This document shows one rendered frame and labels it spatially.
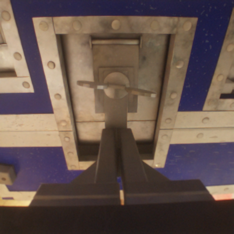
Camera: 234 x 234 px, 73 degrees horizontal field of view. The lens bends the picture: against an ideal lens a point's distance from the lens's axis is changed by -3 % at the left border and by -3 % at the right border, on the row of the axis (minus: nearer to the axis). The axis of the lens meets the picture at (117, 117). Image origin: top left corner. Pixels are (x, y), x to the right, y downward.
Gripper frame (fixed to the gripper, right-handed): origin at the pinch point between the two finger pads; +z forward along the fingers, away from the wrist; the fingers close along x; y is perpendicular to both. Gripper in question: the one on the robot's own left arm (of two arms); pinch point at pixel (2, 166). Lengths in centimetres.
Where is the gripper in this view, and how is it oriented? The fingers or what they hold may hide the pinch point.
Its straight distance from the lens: 27.5
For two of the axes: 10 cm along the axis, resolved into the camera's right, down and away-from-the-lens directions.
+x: 0.3, 5.5, -8.4
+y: -1.7, 8.3, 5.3
